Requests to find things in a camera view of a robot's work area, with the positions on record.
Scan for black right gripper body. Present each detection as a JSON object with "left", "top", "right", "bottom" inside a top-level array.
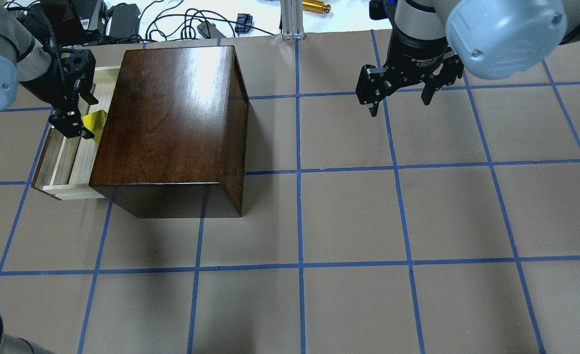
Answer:
[{"left": 384, "top": 29, "right": 456, "bottom": 87}]

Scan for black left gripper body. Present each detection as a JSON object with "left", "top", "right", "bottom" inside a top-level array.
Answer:
[{"left": 21, "top": 63, "right": 74, "bottom": 111}]

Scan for yellow cube block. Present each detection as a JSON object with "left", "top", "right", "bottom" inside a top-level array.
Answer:
[{"left": 83, "top": 110, "right": 108, "bottom": 144}]

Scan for light wooden drawer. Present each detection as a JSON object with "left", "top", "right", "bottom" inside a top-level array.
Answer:
[{"left": 30, "top": 66, "right": 120, "bottom": 200}]

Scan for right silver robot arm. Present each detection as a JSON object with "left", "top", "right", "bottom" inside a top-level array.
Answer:
[{"left": 355, "top": 0, "right": 580, "bottom": 116}]

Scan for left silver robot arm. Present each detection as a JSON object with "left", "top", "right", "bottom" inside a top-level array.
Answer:
[{"left": 0, "top": 2, "right": 99, "bottom": 354}]

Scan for gold cylindrical tool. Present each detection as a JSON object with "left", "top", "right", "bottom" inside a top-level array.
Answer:
[{"left": 302, "top": 0, "right": 331, "bottom": 14}]

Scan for dark wooden cabinet box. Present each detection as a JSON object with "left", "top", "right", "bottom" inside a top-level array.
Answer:
[{"left": 88, "top": 46, "right": 250, "bottom": 219}]

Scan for small blue black device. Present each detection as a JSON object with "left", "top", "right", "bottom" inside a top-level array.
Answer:
[{"left": 234, "top": 13, "right": 253, "bottom": 34}]

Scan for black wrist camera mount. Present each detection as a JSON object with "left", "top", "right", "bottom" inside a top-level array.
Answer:
[{"left": 61, "top": 49, "right": 96, "bottom": 84}]

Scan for aluminium frame post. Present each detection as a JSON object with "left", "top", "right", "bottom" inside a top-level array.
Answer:
[{"left": 280, "top": 0, "right": 305, "bottom": 41}]

